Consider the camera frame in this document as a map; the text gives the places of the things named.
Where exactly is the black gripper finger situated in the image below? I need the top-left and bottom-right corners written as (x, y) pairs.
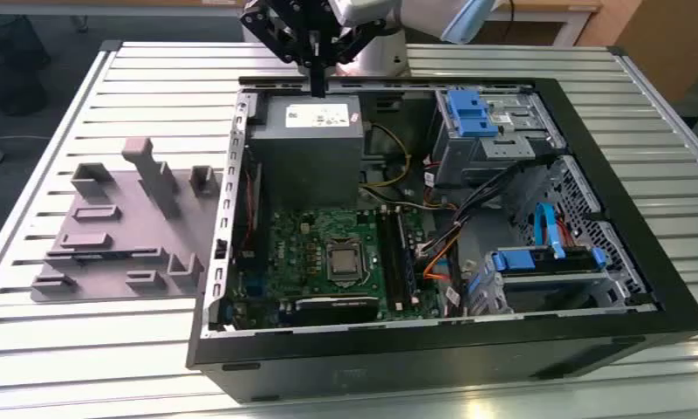
top-left (318, 25), bottom-right (381, 100)
top-left (237, 0), bottom-right (321, 100)

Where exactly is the RAM stick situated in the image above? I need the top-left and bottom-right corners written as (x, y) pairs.
top-left (62, 249), bottom-right (159, 263)

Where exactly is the black RAM slot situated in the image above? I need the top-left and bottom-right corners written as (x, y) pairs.
top-left (386, 208), bottom-right (413, 306)
top-left (374, 208), bottom-right (401, 310)

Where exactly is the long desk wooden edge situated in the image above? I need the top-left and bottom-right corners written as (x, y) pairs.
top-left (0, 0), bottom-right (243, 34)

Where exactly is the tall blue drive latch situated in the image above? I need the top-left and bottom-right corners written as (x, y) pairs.
top-left (447, 89), bottom-right (499, 137)

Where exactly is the grey power supply unit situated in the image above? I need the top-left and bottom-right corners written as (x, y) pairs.
top-left (246, 94), bottom-right (366, 213)

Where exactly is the metal drive cage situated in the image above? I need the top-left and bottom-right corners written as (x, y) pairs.
top-left (431, 86), bottom-right (566, 189)

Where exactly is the grey parts rack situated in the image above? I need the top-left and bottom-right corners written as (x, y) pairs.
top-left (30, 137), bottom-right (225, 302)

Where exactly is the CPU socket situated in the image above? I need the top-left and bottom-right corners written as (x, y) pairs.
top-left (322, 237), bottom-right (369, 288)

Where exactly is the black mesh bin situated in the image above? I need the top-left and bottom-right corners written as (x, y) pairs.
top-left (0, 14), bottom-right (52, 117)

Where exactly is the silver CPU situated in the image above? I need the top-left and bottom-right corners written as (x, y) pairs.
top-left (330, 249), bottom-right (362, 275)

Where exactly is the wooden cabinet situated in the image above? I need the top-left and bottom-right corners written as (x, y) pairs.
top-left (578, 0), bottom-right (698, 106)

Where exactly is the green motherboard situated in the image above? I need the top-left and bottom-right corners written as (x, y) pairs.
top-left (231, 207), bottom-right (443, 326)

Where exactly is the hard disk in blue carrier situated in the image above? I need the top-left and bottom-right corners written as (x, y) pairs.
top-left (487, 245), bottom-right (607, 276)

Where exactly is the blue plastic latch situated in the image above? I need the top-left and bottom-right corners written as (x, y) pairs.
top-left (463, 274), bottom-right (485, 309)

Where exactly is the black graphics card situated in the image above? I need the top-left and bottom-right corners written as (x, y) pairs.
top-left (279, 294), bottom-right (381, 327)

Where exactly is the metal disk bay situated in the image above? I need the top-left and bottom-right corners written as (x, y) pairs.
top-left (463, 251), bottom-right (658, 316)

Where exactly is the black open PC case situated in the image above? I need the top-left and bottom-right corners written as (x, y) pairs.
top-left (185, 76), bottom-right (698, 403)

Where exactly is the yellow wire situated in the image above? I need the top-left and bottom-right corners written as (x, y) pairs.
top-left (357, 123), bottom-right (413, 189)

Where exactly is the black cable bundle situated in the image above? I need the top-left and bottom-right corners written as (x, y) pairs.
top-left (423, 155), bottom-right (559, 258)

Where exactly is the orange wire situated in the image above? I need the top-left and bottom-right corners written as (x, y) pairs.
top-left (421, 233), bottom-right (465, 281)

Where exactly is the blue flat wire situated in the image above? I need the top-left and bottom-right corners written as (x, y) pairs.
top-left (533, 203), bottom-right (566, 259)

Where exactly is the red flat wire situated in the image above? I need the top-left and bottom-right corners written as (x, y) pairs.
top-left (559, 217), bottom-right (578, 249)

